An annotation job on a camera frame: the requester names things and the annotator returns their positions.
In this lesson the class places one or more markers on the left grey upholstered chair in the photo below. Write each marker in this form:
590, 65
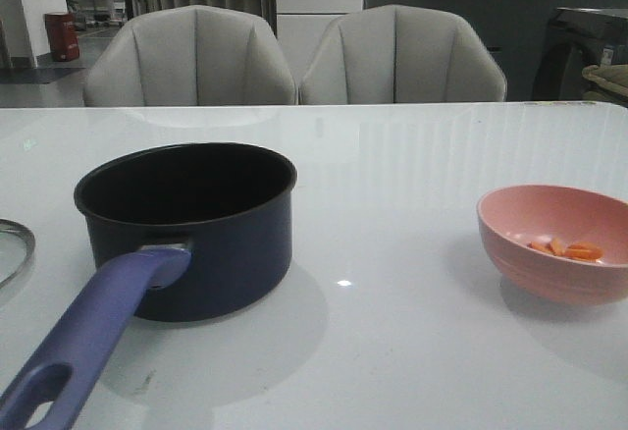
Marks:
195, 55

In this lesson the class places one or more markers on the glass lid purple knob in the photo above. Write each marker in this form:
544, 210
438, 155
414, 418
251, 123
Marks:
17, 249

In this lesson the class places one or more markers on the orange ham pieces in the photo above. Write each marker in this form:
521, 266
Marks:
579, 251

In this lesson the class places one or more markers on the dark blue saucepan purple handle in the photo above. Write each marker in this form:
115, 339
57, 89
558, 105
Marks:
178, 233

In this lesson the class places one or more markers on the beige cushion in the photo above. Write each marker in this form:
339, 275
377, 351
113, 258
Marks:
606, 84

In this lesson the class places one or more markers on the grey counter with white top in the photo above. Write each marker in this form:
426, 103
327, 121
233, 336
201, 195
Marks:
513, 31

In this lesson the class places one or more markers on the grey upholstered chair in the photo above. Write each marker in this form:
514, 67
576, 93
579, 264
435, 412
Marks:
195, 55
401, 54

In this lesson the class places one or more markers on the red bin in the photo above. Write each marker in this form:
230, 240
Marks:
62, 37

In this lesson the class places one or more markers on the pink bowl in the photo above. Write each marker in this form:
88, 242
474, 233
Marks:
511, 217

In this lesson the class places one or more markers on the right grey upholstered chair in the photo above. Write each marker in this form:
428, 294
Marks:
401, 54

